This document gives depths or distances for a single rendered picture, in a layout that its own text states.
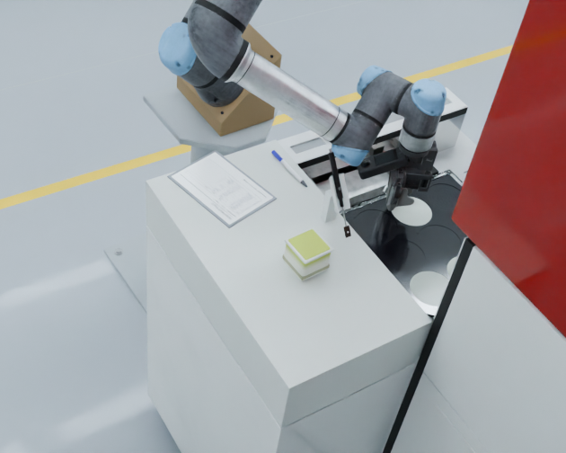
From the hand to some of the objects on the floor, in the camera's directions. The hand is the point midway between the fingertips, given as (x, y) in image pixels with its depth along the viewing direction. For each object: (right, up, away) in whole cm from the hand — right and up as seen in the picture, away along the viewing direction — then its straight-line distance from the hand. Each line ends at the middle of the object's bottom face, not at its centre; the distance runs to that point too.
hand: (387, 205), depth 203 cm
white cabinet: (-10, -66, +62) cm, 92 cm away
